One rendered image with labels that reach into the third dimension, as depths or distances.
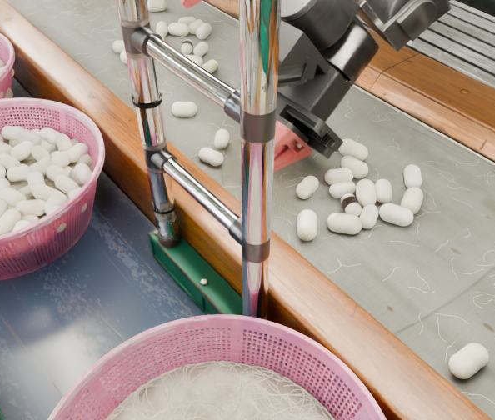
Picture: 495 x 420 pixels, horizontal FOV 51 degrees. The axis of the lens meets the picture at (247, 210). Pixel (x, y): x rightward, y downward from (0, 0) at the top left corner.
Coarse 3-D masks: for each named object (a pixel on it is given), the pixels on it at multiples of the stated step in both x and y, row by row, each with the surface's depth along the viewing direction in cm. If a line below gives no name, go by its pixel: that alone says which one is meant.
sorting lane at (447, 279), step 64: (64, 0) 98; (192, 128) 69; (384, 128) 69; (320, 192) 60; (448, 192) 60; (320, 256) 54; (384, 256) 54; (448, 256) 54; (384, 320) 48; (448, 320) 48
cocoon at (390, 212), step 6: (384, 204) 57; (390, 204) 56; (384, 210) 56; (390, 210) 56; (396, 210) 56; (402, 210) 56; (408, 210) 56; (384, 216) 56; (390, 216) 56; (396, 216) 56; (402, 216) 55; (408, 216) 55; (396, 222) 56; (402, 222) 56; (408, 222) 56
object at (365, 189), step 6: (360, 180) 59; (366, 180) 59; (360, 186) 58; (366, 186) 58; (372, 186) 58; (360, 192) 58; (366, 192) 57; (372, 192) 58; (360, 198) 58; (366, 198) 57; (372, 198) 57; (360, 204) 58; (366, 204) 57
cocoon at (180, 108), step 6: (180, 102) 70; (186, 102) 70; (192, 102) 70; (174, 108) 70; (180, 108) 70; (186, 108) 70; (192, 108) 70; (174, 114) 71; (180, 114) 70; (186, 114) 70; (192, 114) 70
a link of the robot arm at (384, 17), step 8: (368, 0) 56; (376, 0) 55; (384, 0) 53; (392, 0) 52; (400, 0) 52; (408, 0) 52; (432, 0) 53; (440, 0) 54; (448, 0) 54; (376, 8) 55; (384, 8) 54; (392, 8) 52; (400, 8) 53; (440, 8) 54; (448, 8) 55; (384, 16) 54; (392, 16) 53; (440, 16) 55
